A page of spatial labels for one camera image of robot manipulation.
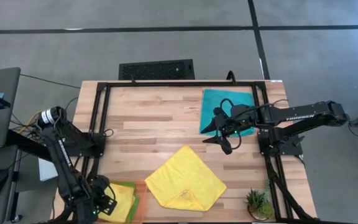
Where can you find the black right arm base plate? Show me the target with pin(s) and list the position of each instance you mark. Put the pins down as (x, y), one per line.
(291, 149)

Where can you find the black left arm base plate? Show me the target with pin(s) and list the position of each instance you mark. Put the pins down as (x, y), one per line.
(92, 151)

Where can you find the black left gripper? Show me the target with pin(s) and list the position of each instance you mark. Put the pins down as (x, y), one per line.
(101, 186)

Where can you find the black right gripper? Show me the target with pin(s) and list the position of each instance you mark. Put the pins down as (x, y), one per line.
(241, 119)

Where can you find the plain yellow microfiber towel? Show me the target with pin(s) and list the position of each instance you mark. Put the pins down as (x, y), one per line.
(123, 199)

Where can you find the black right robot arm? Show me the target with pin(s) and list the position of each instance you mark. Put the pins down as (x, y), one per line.
(303, 116)

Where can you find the orange plastic tray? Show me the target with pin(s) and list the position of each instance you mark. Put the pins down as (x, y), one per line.
(143, 199)

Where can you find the black desk crossbar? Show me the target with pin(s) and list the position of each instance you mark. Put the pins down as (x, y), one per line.
(26, 143)

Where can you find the white paper sheet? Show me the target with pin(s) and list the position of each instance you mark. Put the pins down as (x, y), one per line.
(47, 171)

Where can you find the green microfiber towel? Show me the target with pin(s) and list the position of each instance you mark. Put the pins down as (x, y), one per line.
(136, 205)

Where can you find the black metal table frame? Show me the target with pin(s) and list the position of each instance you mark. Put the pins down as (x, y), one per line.
(148, 84)

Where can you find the teal microfiber towel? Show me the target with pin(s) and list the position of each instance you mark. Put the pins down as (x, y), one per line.
(210, 102)

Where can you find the small potted succulent plant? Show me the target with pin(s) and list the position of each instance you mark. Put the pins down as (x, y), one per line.
(258, 202)

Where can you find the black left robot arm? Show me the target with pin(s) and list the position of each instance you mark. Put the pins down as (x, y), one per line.
(62, 155)

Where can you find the yellow towel with white label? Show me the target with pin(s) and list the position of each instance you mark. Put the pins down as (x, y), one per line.
(185, 180)

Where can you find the black perforated box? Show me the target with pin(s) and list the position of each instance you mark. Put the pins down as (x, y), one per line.
(154, 71)

